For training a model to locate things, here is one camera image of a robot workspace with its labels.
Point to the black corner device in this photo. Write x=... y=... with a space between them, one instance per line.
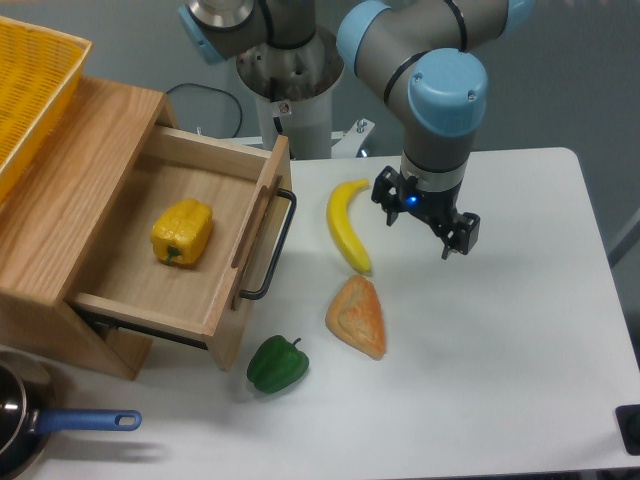
x=628 y=417

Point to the green bell pepper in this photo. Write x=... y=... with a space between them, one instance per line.
x=276 y=365

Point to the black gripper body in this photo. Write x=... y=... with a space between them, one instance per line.
x=436 y=209

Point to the wooden top drawer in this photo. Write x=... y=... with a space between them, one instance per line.
x=122 y=284

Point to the blue handled frying pan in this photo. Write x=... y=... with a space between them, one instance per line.
x=30 y=414

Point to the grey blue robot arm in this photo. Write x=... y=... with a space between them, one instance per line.
x=418 y=61

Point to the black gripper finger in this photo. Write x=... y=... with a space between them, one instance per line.
x=461 y=234
x=385 y=194

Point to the wooden drawer cabinet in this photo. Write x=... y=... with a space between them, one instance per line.
x=53 y=215

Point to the yellow bell pepper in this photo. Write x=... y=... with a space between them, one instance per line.
x=180 y=235

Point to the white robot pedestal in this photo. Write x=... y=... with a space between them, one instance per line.
x=292 y=90

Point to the yellow plastic basket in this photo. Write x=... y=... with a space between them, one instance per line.
x=40 y=71

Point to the triangular pastry bread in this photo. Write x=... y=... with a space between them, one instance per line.
x=355 y=317

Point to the yellow banana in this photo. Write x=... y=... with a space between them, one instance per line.
x=340 y=228

